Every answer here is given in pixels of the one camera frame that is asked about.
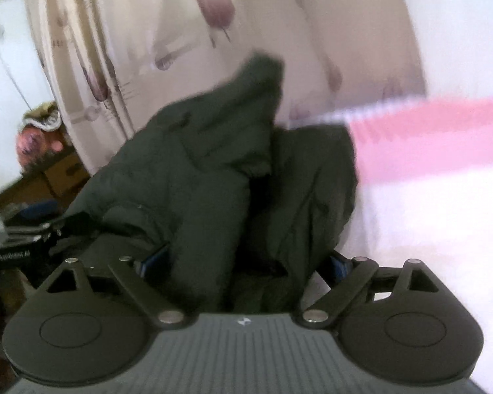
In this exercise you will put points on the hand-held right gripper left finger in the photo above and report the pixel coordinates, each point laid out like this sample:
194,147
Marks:
155,259

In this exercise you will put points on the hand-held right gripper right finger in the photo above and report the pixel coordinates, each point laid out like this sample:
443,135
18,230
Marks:
339,267

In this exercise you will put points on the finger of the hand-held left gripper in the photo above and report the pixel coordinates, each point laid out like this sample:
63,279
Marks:
12,256
28,230

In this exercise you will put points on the black jacket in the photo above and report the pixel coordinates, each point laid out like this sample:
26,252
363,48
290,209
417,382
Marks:
189,172

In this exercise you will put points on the dark wooden cabinet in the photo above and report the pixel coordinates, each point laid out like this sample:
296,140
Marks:
57,176

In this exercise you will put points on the orange patterned bag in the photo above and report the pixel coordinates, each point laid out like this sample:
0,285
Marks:
37,139

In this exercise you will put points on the pink checkered bedsheet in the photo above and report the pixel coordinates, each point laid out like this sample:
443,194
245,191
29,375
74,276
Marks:
435,193

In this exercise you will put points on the cream leaf-print curtain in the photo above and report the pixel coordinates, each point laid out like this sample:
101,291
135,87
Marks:
156,16

